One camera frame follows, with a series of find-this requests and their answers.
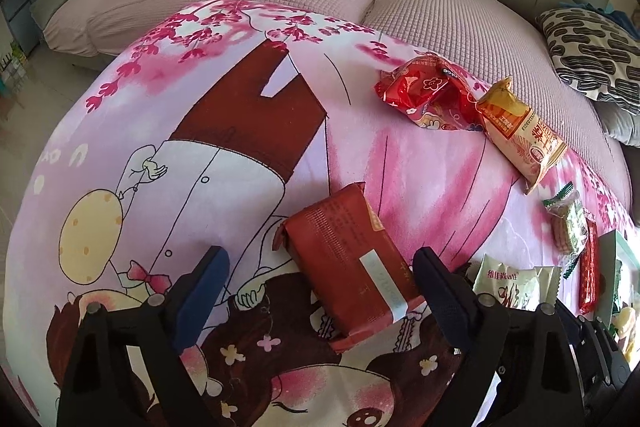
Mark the grey pillow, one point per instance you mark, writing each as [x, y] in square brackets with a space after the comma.
[620, 124]

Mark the yellow pastry packet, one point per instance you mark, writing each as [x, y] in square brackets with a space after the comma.
[627, 327]

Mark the black and cream patterned pillow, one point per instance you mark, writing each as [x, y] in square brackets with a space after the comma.
[590, 52]

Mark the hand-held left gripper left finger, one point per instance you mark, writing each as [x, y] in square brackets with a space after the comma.
[200, 297]

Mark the green edged cracker packet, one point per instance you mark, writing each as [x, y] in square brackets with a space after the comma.
[567, 227]

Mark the green and white packet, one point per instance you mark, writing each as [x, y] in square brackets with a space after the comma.
[619, 292]

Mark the dark storage cabinet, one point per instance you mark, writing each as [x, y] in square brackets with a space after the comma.
[25, 2]

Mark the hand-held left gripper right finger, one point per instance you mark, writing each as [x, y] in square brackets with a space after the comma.
[445, 297]

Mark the colourful floor clutter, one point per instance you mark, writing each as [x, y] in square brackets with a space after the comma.
[12, 67]

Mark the teal cloth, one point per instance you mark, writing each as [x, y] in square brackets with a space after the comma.
[612, 13]

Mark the white packet with orange print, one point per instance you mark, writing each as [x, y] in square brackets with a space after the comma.
[505, 284]

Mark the dark red packet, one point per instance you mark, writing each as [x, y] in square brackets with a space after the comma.
[345, 257]

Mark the yellow bread packet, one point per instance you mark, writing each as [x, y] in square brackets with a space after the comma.
[525, 137]

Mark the pink printed blanket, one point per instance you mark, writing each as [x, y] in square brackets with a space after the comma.
[200, 117]

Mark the red patterned wafer packet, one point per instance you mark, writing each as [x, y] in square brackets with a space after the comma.
[590, 272]

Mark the pale green box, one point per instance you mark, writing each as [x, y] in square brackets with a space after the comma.
[612, 252]

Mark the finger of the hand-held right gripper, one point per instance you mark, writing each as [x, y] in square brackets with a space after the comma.
[587, 337]

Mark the red flower print packet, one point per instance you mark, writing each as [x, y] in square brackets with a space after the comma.
[425, 89]

